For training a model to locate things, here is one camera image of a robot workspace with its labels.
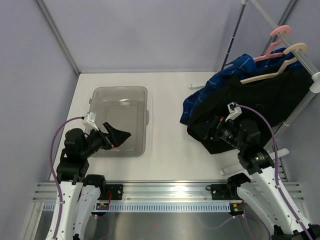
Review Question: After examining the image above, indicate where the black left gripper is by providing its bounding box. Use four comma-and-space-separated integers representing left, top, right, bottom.
81, 121, 131, 158

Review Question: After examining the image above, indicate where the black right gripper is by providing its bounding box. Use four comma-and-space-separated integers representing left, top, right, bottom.
191, 114, 246, 152

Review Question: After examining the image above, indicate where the black shirt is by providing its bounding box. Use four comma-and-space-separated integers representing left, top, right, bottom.
187, 68, 313, 155

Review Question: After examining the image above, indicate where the blue plaid shirt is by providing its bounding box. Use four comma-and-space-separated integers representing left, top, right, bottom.
179, 52, 294, 125

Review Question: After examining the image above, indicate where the beige wooden hanger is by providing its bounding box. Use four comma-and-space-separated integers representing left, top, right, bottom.
239, 42, 308, 85

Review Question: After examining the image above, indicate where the pink plastic hanger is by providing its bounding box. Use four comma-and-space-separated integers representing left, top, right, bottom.
253, 25, 292, 62

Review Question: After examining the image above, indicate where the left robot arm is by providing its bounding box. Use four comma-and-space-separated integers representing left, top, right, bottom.
46, 122, 131, 240

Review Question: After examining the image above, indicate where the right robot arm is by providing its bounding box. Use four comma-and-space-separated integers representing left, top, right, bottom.
188, 115, 320, 240

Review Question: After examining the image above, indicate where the clear plastic bin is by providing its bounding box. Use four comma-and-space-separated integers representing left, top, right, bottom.
89, 86, 149, 158

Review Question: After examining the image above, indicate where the metal clothes rack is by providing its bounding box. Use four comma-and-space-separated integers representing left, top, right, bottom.
187, 0, 320, 177

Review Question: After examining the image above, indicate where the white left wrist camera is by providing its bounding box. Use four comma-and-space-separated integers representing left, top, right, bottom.
82, 112, 99, 132

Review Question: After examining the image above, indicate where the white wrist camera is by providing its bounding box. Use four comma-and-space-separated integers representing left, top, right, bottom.
225, 102, 242, 122
82, 112, 99, 132

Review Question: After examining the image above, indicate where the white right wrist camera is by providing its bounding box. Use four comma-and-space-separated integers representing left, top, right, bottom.
225, 102, 242, 122

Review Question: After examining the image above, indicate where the aluminium mounting rail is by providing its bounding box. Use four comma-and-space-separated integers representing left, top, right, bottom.
31, 181, 304, 203

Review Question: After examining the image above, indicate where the slotted cable duct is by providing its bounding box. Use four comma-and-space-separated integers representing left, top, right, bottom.
42, 202, 231, 213

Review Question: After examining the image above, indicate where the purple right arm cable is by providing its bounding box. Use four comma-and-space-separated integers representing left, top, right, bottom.
236, 104, 315, 240

